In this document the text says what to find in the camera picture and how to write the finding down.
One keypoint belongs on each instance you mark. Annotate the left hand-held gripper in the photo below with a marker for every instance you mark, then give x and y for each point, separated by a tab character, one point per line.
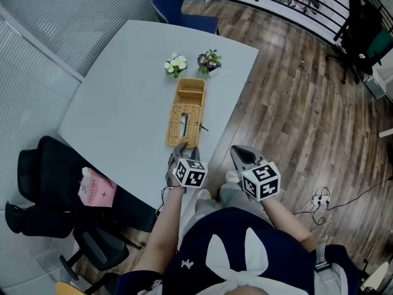
192	172

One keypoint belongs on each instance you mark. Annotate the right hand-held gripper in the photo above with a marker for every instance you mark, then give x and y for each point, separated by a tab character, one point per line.
261	180

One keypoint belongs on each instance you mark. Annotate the woven wicker box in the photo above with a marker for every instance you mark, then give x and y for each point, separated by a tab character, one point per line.
186	124

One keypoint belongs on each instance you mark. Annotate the person's left forearm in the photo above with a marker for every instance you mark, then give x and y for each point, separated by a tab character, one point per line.
159	232

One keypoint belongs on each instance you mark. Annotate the person's right forearm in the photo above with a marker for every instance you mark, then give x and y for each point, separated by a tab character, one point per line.
285	223

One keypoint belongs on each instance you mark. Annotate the white storage box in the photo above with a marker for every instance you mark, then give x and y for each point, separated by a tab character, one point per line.
379	78

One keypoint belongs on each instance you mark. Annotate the person's right white shoe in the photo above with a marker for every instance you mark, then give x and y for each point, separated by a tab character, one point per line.
231	177

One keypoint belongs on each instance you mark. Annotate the person's white shoe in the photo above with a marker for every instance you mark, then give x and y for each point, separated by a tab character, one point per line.
231	177
203	194

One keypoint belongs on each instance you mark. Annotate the white tissue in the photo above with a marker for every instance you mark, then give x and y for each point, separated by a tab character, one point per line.
185	122

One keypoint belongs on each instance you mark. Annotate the person's left white shoe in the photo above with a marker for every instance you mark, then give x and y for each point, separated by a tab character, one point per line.
203	194

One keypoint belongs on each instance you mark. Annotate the person's grey trousers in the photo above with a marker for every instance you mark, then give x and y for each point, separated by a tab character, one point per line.
227	201

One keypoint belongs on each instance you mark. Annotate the white power strip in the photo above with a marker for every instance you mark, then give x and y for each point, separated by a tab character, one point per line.
319	199

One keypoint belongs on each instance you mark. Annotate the white flower potted plant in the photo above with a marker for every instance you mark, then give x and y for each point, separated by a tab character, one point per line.
175	64

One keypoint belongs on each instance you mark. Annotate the purple flower potted plant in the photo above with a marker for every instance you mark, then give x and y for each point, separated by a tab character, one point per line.
209	61

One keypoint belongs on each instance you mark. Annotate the pink paper bag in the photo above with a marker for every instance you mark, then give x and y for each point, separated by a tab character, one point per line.
98	190

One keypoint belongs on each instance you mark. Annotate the person's navy top white bow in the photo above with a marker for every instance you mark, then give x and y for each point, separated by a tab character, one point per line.
245	257

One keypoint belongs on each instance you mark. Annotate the blue chair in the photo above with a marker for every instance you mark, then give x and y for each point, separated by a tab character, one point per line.
190	19

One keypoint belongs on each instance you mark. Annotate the black office chair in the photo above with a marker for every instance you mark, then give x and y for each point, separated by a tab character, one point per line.
55	177

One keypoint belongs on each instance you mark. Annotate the black metal railing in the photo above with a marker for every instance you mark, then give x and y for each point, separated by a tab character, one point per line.
307	2

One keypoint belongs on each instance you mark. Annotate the black chair with green cloth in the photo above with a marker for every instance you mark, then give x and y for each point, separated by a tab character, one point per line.
365	35

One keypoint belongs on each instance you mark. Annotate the yellow round stool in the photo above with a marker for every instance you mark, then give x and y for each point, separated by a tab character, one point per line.
69	289

